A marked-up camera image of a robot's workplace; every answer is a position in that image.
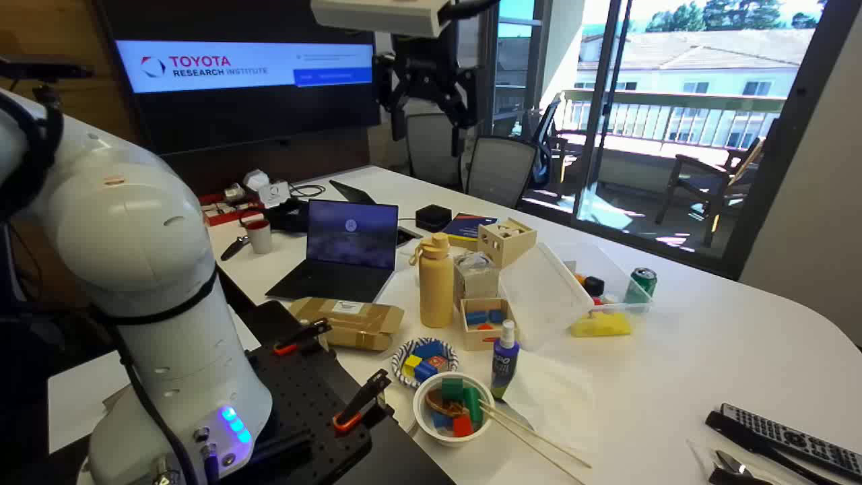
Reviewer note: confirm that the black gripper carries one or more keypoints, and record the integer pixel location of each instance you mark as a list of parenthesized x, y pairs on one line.
[(425, 64)]

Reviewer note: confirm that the light wooden chopstick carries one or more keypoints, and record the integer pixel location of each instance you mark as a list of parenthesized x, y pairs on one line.
[(538, 454), (538, 441)]

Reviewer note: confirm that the white bowl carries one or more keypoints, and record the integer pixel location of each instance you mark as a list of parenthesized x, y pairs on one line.
[(431, 433)]

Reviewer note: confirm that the grey office chair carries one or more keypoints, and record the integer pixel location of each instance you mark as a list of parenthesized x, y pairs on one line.
[(501, 170), (431, 143)]

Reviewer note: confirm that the black flat device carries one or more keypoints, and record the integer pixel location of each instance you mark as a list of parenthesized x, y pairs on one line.
[(351, 193)]

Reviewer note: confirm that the black round device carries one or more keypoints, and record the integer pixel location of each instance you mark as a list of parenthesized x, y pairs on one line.
[(435, 216)]

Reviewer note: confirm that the blue flat book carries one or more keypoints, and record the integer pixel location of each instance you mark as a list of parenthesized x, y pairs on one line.
[(468, 224)]

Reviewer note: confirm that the open black laptop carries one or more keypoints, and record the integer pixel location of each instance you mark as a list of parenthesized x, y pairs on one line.
[(351, 237)]

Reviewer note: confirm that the crumpled white cloth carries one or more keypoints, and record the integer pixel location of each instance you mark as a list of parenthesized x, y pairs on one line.
[(270, 189)]

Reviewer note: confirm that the black pouch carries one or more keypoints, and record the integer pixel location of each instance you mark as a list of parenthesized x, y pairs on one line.
[(288, 216)]

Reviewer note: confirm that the mustard yellow bottle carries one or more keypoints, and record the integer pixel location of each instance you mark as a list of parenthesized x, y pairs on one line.
[(437, 285)]

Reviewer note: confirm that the white cup with red lid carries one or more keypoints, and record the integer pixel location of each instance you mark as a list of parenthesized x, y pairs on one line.
[(260, 236)]

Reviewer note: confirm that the clear plastic bin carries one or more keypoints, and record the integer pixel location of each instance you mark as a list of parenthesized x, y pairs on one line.
[(538, 297)]

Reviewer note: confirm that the red flat box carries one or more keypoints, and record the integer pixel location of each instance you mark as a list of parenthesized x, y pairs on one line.
[(225, 213)]

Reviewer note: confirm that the open box with coloured blocks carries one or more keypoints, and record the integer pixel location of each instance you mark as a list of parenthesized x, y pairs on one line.
[(486, 322)]

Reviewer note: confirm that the flat brown cardboard box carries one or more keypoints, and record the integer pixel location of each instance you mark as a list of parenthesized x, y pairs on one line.
[(354, 324)]

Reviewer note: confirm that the black marker pen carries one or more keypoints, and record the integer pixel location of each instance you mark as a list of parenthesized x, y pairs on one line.
[(235, 248)]

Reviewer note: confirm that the balcony railing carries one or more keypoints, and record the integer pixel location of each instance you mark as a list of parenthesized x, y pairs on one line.
[(669, 123)]

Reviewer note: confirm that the black and red toy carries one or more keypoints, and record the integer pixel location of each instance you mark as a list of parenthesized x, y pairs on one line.
[(592, 286)]

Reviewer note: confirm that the small blue toy block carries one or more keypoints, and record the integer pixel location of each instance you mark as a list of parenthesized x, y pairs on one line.
[(431, 356)]

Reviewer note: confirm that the yellow toy block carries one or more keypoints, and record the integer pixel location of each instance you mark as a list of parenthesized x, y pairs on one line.
[(412, 361)]

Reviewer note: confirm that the blue patterned paper plate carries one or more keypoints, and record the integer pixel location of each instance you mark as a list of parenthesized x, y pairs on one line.
[(402, 375)]

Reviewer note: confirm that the green drink can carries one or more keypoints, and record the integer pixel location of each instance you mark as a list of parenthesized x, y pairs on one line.
[(642, 286)]

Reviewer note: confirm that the green cube block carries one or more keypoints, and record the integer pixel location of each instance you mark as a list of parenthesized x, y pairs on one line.
[(451, 391)]

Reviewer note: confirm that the dark wooden balcony chair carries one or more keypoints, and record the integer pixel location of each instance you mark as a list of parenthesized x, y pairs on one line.
[(704, 184)]

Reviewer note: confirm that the green bar block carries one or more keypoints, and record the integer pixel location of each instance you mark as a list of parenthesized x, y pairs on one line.
[(471, 406)]

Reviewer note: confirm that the white paper sheet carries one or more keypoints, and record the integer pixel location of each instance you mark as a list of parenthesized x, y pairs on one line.
[(553, 395)]

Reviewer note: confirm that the red toy block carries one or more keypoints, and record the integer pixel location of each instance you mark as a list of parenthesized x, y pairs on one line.
[(460, 426)]

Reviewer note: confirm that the dark metal utensil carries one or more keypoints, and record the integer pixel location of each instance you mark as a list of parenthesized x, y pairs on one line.
[(731, 468)]

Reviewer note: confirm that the black remote control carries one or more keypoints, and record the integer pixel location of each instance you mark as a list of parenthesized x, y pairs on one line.
[(790, 444)]

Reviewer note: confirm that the wall monitor with Toyota logo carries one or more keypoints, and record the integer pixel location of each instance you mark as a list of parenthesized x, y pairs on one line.
[(243, 69)]

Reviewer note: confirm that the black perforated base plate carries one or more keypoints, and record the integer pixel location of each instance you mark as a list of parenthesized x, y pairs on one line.
[(304, 406)]

